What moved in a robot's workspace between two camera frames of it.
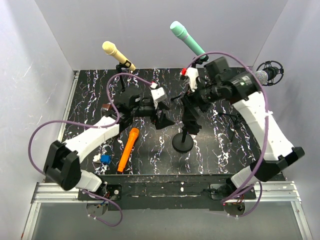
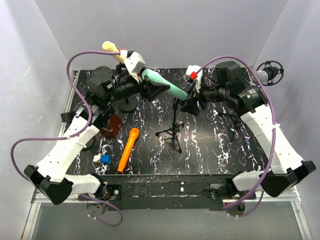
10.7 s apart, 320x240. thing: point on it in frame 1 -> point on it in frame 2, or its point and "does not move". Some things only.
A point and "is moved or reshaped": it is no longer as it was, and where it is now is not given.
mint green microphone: x=181 y=31 -> x=152 y=76
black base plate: x=178 y=192 does not move
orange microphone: x=134 y=134 does not move
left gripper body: x=145 y=110 -> x=129 y=87
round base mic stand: x=182 y=142 is moved or reshaped
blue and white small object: x=105 y=159 does not move
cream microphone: x=110 y=48 does not move
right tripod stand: x=274 y=70 does not move
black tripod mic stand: x=199 y=61 -> x=173 y=130
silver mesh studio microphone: x=262 y=76 does not move
